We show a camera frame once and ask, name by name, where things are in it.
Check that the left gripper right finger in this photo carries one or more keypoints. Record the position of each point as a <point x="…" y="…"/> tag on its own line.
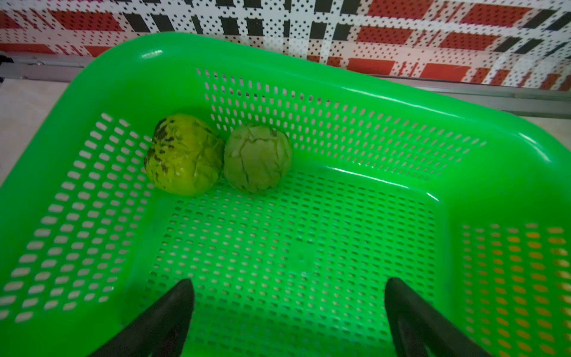
<point x="417" y="328"/>

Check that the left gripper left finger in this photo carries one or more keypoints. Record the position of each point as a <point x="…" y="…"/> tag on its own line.
<point x="161" y="330"/>

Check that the green custard apple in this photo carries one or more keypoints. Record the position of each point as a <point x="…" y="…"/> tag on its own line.
<point x="257" y="158"/>

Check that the custard apple in basket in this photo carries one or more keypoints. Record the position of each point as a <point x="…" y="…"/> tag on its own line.
<point x="186" y="156"/>

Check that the green basket with apples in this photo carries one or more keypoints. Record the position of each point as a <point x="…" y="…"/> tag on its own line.
<point x="468" y="205"/>

